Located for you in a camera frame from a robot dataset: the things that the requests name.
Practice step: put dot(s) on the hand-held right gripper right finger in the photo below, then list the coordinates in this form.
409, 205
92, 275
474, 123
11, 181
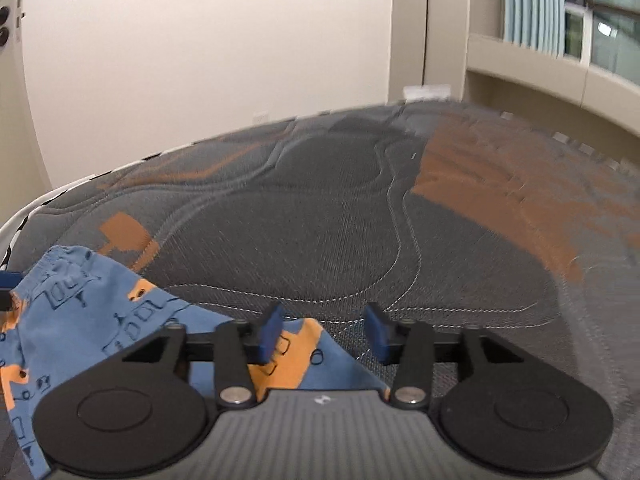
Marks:
377, 332

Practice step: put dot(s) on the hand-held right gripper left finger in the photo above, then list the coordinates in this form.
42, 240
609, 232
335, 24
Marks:
270, 335

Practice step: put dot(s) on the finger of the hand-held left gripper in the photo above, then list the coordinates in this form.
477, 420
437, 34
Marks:
9, 280

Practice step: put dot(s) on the blue orange printed pants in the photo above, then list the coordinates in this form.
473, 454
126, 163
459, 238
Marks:
75, 320

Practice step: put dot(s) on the grey orange quilted mattress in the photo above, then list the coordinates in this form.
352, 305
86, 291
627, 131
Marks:
325, 220

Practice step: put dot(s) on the white flat object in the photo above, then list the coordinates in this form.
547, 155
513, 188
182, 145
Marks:
427, 92

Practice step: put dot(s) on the beige window ledge cabinet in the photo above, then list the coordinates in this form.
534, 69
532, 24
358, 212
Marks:
540, 75

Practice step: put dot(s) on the beige tall wardrobe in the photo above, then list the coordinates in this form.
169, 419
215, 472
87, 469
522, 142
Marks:
407, 25

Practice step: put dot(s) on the light blue curtain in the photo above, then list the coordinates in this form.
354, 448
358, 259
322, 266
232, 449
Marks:
532, 5

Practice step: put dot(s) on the window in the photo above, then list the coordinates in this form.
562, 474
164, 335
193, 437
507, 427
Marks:
612, 35

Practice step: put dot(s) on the white wall outlet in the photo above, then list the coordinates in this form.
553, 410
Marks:
262, 115

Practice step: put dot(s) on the wall socket panel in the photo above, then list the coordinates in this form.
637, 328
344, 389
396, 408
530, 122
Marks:
11, 17

